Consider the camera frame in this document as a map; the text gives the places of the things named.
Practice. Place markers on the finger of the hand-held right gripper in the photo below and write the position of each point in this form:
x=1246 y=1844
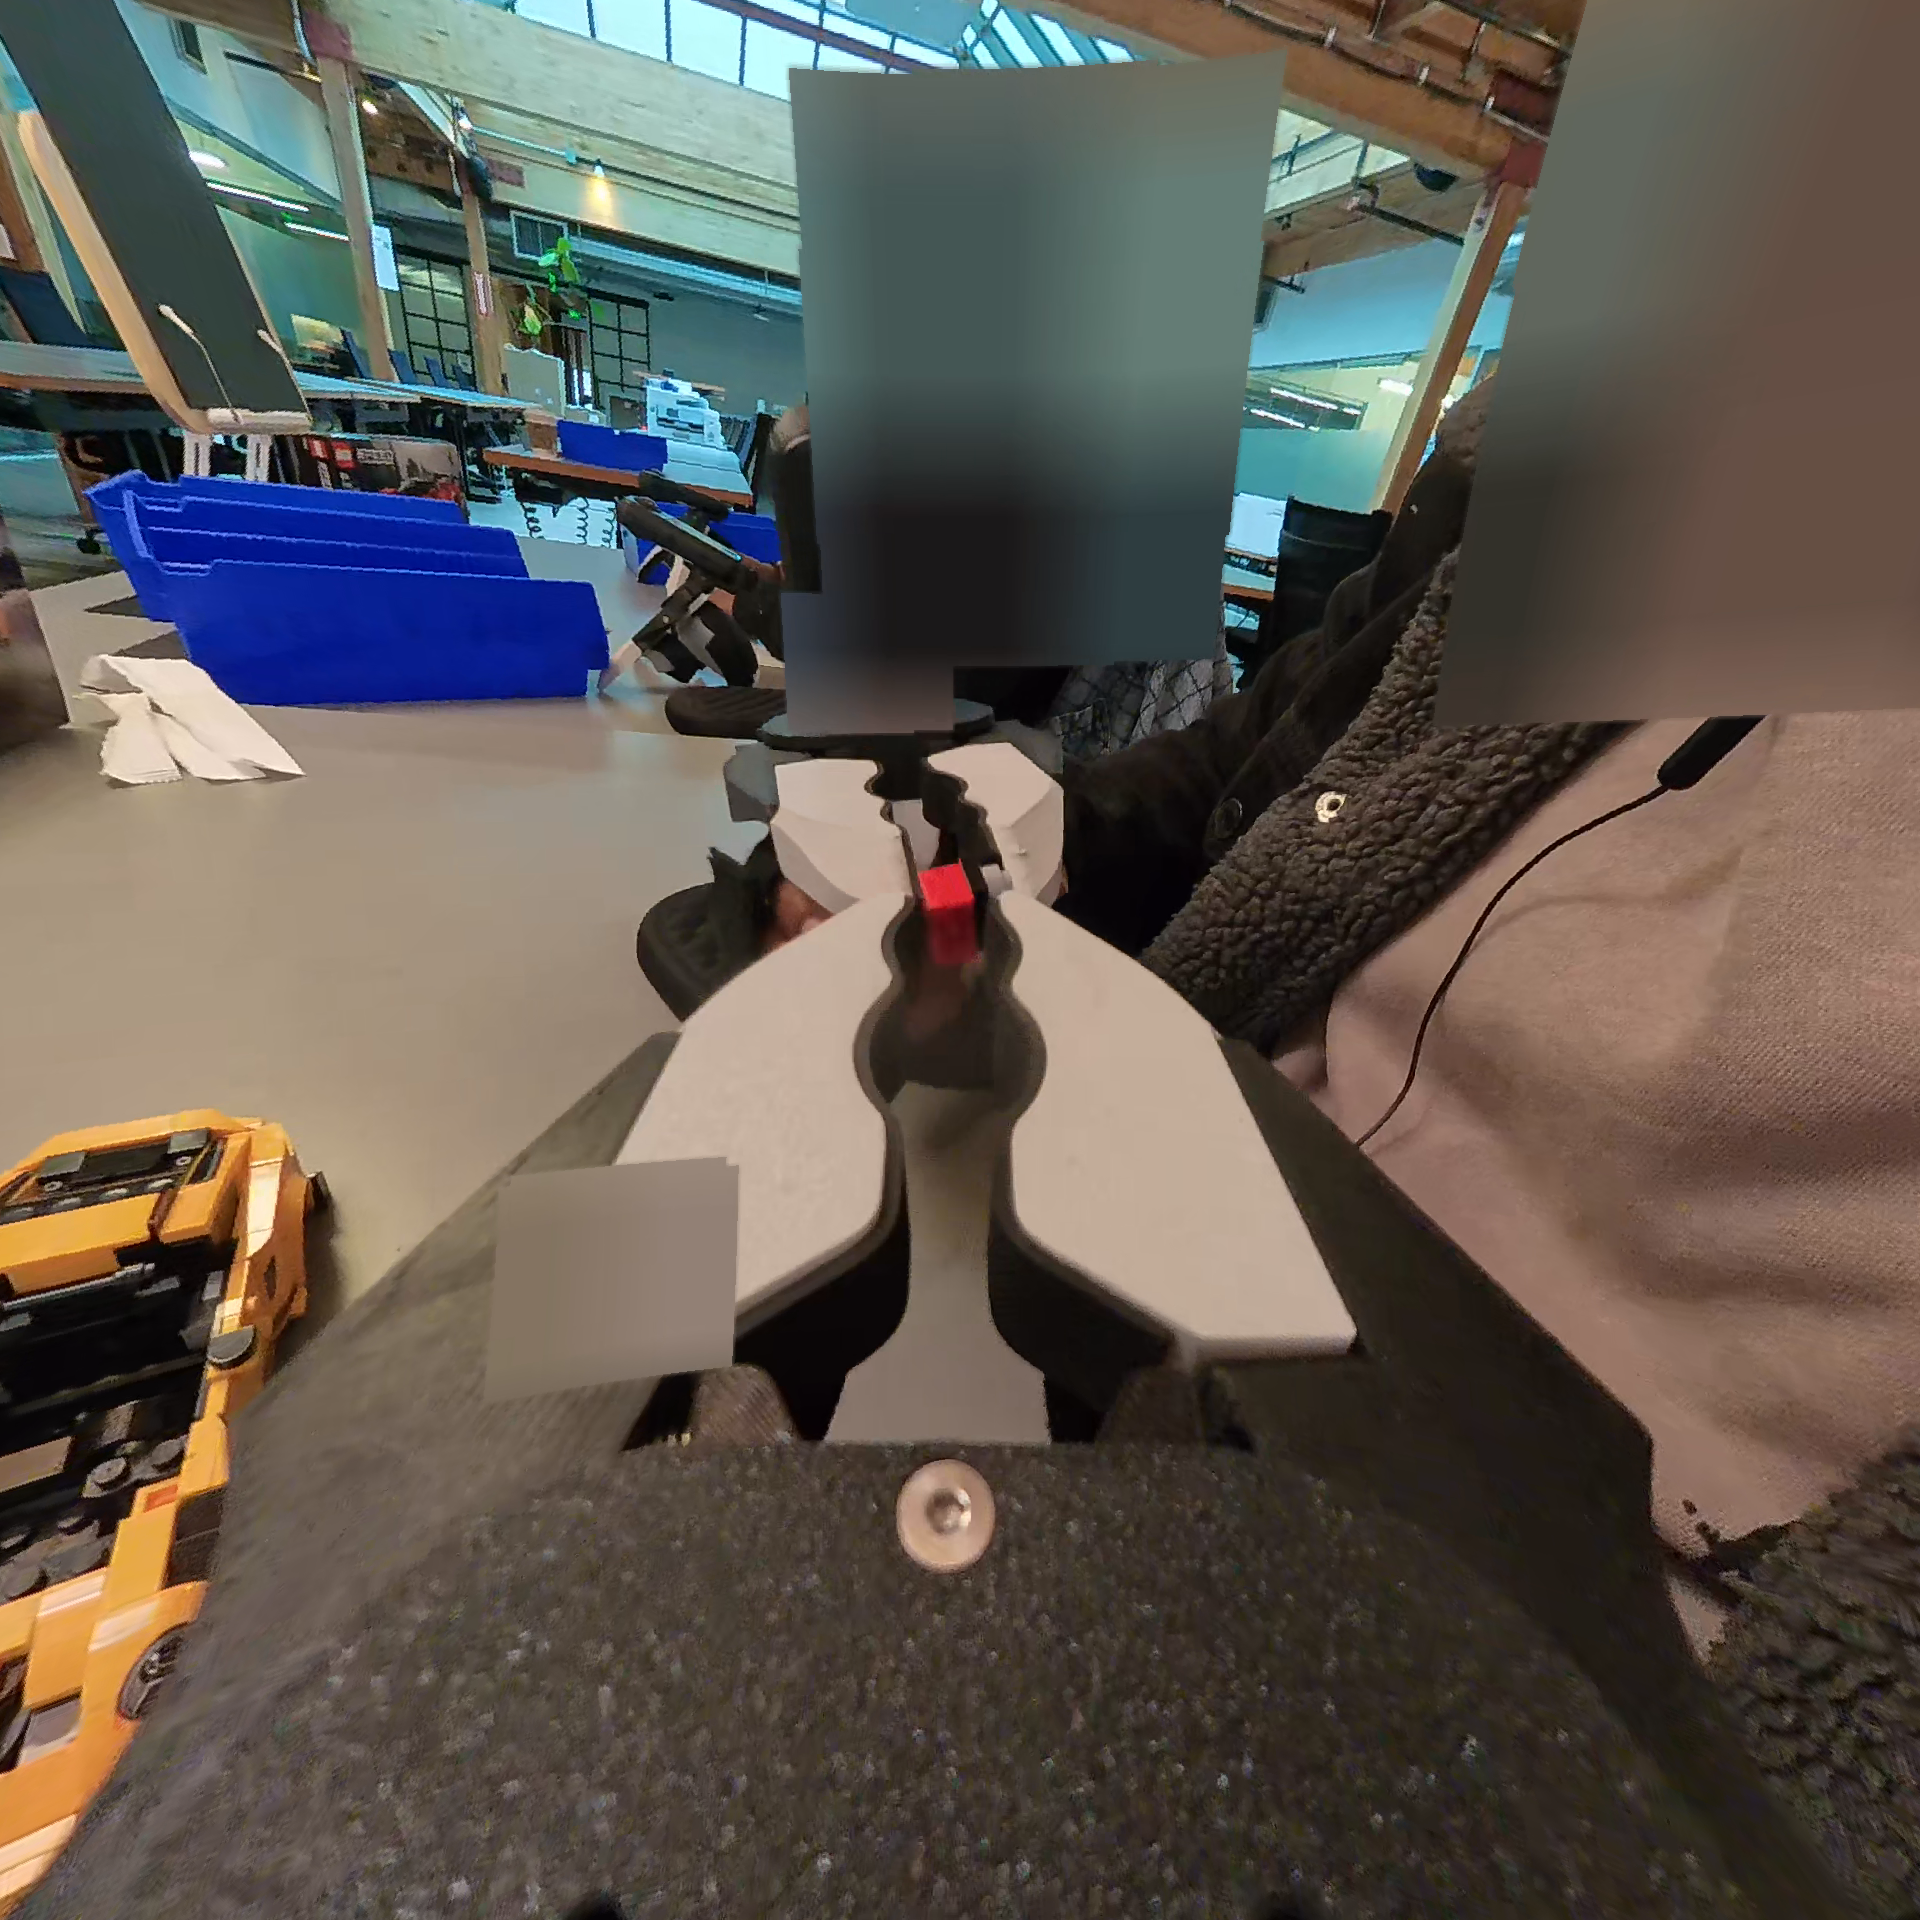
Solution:
x=1021 y=818
x=833 y=833

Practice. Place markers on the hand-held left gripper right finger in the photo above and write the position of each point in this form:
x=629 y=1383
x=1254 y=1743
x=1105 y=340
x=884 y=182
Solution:
x=1154 y=1172

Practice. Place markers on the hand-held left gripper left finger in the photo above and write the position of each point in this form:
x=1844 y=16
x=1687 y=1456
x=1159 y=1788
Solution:
x=750 y=1080

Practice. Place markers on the red lego brick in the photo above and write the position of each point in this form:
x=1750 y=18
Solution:
x=950 y=914

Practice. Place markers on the person's right forearm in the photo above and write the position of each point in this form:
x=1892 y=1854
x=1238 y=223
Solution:
x=1142 y=810

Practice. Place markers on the orange lego car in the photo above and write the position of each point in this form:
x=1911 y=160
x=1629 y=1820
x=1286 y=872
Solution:
x=255 y=1201

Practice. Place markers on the person's right hand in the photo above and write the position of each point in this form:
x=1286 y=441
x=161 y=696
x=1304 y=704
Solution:
x=797 y=912

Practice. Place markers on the black and white device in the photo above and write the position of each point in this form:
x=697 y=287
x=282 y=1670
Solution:
x=692 y=556

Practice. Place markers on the black fleece jacket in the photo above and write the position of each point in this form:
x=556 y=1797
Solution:
x=1349 y=869

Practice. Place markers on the long wooden desk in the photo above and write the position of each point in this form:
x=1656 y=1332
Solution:
x=629 y=473

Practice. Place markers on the blue plastic bin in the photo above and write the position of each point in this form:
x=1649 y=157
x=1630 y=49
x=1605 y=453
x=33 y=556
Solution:
x=389 y=646
x=270 y=495
x=329 y=540
x=609 y=447

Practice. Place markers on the black office chair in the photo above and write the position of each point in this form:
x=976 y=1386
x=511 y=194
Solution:
x=1328 y=546

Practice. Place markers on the dark cardboard box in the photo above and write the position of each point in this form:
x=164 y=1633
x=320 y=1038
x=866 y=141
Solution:
x=382 y=463

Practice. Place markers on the crumpled white paper bag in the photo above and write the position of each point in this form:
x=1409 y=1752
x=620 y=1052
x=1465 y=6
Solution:
x=181 y=727

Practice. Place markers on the black lavalier microphone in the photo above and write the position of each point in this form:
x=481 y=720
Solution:
x=1694 y=757

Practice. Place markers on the dark board wooden stand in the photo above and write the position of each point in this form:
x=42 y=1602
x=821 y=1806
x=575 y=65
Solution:
x=135 y=194

